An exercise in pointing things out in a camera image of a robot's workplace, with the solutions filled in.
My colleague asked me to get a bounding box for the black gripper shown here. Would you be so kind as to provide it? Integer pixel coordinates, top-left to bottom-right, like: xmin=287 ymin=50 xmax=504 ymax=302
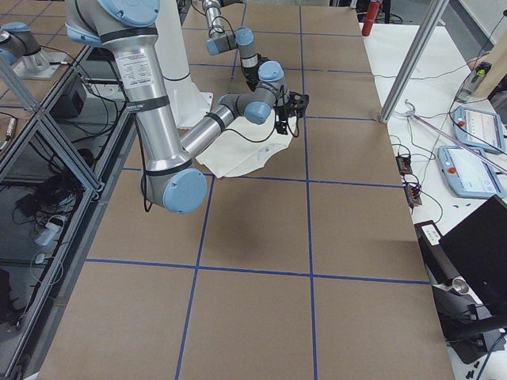
xmin=242 ymin=66 xmax=260 ymax=90
xmin=274 ymin=104 xmax=292 ymax=134

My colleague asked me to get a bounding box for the cream long-sleeve cat shirt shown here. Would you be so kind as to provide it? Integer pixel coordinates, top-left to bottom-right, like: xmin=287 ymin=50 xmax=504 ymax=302
xmin=196 ymin=111 xmax=292 ymax=178

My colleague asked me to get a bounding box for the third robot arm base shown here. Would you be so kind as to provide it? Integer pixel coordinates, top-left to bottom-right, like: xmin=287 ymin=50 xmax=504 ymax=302
xmin=1 ymin=21 xmax=60 ymax=80

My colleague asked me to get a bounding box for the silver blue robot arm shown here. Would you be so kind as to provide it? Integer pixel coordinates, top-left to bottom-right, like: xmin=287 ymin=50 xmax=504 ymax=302
xmin=201 ymin=0 xmax=268 ymax=91
xmin=66 ymin=1 xmax=298 ymax=214

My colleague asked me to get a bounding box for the small black relay board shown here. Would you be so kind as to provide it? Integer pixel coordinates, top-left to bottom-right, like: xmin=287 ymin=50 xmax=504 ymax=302
xmin=395 ymin=155 xmax=413 ymax=176

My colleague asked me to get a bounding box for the red bottle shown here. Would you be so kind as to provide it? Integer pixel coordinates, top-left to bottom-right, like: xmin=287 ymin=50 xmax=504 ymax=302
xmin=361 ymin=0 xmax=381 ymax=36

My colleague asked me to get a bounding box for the metal stick with hook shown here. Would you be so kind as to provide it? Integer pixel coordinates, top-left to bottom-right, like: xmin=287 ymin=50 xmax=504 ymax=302
xmin=405 ymin=99 xmax=507 ymax=175

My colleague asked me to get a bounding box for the black power adapter box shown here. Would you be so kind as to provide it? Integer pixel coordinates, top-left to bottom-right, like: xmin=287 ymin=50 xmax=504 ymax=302
xmin=421 ymin=224 xmax=441 ymax=245

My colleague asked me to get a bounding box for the near blue teach pendant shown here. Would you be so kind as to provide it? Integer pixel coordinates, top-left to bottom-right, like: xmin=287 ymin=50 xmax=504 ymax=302
xmin=437 ymin=146 xmax=506 ymax=199

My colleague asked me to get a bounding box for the blue teach pendant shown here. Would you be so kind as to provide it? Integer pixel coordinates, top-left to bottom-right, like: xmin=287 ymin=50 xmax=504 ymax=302
xmin=452 ymin=106 xmax=506 ymax=154
xmin=437 ymin=146 xmax=506 ymax=199

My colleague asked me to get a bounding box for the far blue teach pendant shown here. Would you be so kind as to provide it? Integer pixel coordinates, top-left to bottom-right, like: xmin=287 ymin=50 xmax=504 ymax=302
xmin=452 ymin=106 xmax=506 ymax=154

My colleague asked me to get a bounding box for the black laptop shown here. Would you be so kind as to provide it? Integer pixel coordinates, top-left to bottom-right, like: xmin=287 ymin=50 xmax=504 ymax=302
xmin=414 ymin=196 xmax=506 ymax=364

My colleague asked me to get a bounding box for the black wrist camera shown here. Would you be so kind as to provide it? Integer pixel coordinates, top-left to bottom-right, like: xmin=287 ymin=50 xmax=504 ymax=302
xmin=287 ymin=91 xmax=310 ymax=118

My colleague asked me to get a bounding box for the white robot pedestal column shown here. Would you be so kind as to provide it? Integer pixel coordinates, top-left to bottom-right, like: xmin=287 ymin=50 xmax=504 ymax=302
xmin=155 ymin=0 xmax=213 ymax=129

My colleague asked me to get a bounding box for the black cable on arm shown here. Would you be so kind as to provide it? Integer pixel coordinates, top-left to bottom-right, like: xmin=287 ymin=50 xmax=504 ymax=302
xmin=140 ymin=86 xmax=302 ymax=213

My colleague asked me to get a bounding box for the aluminium frame post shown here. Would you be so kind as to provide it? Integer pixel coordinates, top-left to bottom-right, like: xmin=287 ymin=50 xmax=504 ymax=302
xmin=379 ymin=0 xmax=449 ymax=124

